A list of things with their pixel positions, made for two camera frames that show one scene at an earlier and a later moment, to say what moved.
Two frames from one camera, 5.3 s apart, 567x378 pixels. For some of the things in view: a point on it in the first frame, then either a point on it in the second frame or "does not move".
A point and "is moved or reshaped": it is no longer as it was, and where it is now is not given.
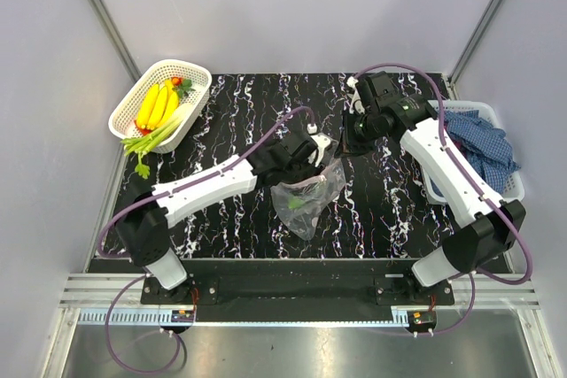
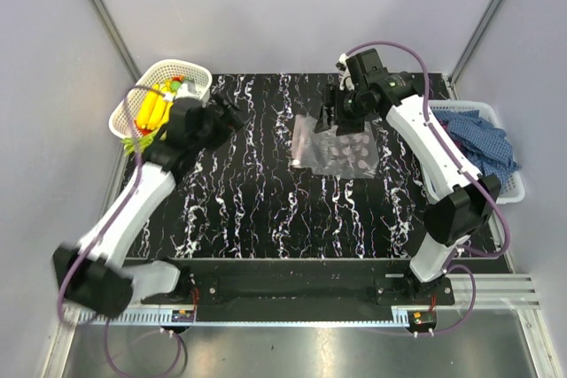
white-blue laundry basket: [516, 189] does not move
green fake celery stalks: [143, 143] does not move
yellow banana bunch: [156, 105] does not move
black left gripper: [313, 170] → [229, 123]
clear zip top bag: [299, 204] is moved or reshaped
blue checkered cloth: [485, 146] does not move
